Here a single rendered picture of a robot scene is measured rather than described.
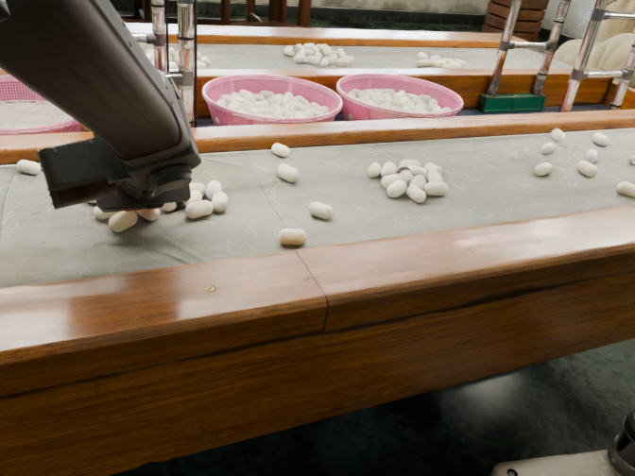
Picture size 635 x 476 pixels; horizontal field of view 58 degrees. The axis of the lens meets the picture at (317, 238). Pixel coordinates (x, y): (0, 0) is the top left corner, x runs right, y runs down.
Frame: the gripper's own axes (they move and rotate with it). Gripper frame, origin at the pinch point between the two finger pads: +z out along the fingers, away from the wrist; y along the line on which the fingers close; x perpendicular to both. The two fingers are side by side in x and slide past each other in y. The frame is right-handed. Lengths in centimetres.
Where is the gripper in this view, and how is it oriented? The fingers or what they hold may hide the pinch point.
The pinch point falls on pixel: (135, 191)
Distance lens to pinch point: 76.3
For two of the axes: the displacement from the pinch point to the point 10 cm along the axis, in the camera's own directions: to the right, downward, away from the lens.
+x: 1.5, 9.9, -0.7
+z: -3.8, 1.2, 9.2
